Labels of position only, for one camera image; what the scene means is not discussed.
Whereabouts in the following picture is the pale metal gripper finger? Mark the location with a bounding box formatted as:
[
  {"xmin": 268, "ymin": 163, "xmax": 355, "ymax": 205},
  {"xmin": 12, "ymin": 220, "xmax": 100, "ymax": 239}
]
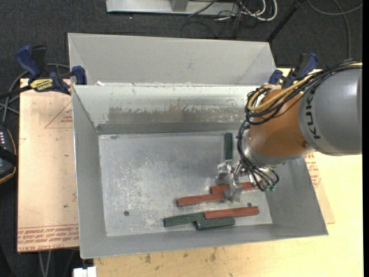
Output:
[
  {"xmin": 223, "ymin": 182, "xmax": 243, "ymax": 203},
  {"xmin": 214, "ymin": 162, "xmax": 232, "ymax": 186}
]

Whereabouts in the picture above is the red-brown flat block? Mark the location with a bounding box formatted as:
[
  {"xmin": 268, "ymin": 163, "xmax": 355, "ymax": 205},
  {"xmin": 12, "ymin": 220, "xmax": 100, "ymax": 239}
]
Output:
[
  {"xmin": 209, "ymin": 181, "xmax": 258, "ymax": 195},
  {"xmin": 204, "ymin": 206, "xmax": 260, "ymax": 220},
  {"xmin": 175, "ymin": 193, "xmax": 229, "ymax": 208}
]

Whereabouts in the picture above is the dark green flat block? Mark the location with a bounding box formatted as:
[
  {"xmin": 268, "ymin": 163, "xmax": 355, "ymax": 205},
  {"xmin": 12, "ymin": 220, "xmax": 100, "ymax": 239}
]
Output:
[
  {"xmin": 195, "ymin": 216, "xmax": 236, "ymax": 231},
  {"xmin": 163, "ymin": 212, "xmax": 206, "ymax": 228},
  {"xmin": 224, "ymin": 132, "xmax": 234, "ymax": 162}
]

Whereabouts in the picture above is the grey metal bin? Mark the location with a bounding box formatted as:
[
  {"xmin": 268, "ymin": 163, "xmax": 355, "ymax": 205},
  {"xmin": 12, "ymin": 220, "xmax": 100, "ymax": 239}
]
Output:
[{"xmin": 67, "ymin": 32, "xmax": 329, "ymax": 260}]

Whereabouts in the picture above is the brown cardboard board red print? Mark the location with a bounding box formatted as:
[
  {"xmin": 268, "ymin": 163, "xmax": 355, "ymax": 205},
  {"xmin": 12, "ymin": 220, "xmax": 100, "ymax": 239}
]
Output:
[{"xmin": 17, "ymin": 78, "xmax": 336, "ymax": 253}]

